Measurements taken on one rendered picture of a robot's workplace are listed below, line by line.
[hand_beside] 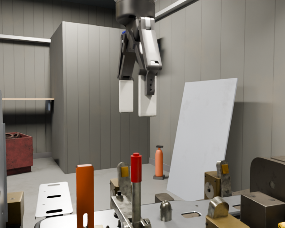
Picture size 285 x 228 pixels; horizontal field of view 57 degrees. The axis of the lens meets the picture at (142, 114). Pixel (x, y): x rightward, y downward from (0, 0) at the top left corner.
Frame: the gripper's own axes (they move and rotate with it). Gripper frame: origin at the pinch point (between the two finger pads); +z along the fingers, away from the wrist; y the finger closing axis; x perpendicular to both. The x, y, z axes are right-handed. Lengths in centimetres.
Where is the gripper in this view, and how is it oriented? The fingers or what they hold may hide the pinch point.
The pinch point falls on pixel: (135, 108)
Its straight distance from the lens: 51.2
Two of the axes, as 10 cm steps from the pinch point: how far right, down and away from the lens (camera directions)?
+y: -3.2, -0.6, 9.4
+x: -9.5, 0.2, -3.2
